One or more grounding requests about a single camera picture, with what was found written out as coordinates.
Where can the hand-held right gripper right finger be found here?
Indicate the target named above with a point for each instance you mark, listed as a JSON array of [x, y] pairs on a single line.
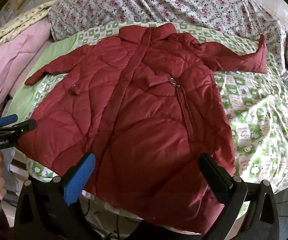
[[215, 177]]

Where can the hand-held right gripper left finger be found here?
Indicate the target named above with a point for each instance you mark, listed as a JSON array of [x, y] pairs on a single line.
[[80, 180]]

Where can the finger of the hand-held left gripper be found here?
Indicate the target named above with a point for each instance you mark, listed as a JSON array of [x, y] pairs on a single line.
[[24, 126], [8, 120]]

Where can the red quilted coat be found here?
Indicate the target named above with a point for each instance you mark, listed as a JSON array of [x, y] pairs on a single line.
[[134, 105]]

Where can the pink quilt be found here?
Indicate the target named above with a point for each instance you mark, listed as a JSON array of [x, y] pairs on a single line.
[[9, 55]]

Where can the green checked bed sheet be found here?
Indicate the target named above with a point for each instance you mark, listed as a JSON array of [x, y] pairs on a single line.
[[258, 120]]

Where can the yellow floral blanket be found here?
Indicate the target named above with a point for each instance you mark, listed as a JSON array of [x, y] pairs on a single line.
[[16, 22]]

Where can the white floral quilt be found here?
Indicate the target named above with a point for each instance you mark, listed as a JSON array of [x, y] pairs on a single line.
[[158, 5]]

